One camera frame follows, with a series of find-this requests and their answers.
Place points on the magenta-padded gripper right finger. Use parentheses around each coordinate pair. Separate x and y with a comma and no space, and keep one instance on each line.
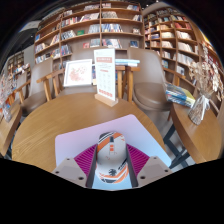
(140,161)

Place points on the pale lilac mouse pad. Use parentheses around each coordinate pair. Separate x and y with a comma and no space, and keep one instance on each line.
(76,140)

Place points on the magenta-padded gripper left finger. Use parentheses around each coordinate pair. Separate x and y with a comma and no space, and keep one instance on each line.
(83,161)

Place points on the white ceiling panel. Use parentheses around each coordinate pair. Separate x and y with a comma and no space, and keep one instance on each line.
(30,26)

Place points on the white and orange computer mouse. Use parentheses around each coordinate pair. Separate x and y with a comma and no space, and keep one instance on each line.
(111,155)

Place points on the white red-print sign stand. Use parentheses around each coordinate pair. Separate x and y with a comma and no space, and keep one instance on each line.
(105,73)

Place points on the glass vase with pale flowers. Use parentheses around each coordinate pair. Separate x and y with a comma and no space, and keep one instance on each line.
(198,111)

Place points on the small distant wooden bookshelf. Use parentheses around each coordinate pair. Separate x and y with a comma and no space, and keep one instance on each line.
(16,61)

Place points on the white framed picture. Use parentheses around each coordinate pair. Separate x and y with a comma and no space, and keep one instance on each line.
(77,73)

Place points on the beige wooden-arm armchair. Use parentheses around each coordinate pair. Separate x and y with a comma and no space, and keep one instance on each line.
(35,100)
(150,93)

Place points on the blue and yellow book stack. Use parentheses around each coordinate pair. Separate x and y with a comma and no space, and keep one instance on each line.
(180,95)

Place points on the wooden bookshelf with yellow panel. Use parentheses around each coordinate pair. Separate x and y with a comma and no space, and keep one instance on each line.
(173,36)

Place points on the beige armchair with picture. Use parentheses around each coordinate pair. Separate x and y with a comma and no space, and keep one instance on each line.
(80,90)

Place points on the teal book stack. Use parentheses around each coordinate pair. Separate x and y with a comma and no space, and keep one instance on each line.
(128,62)

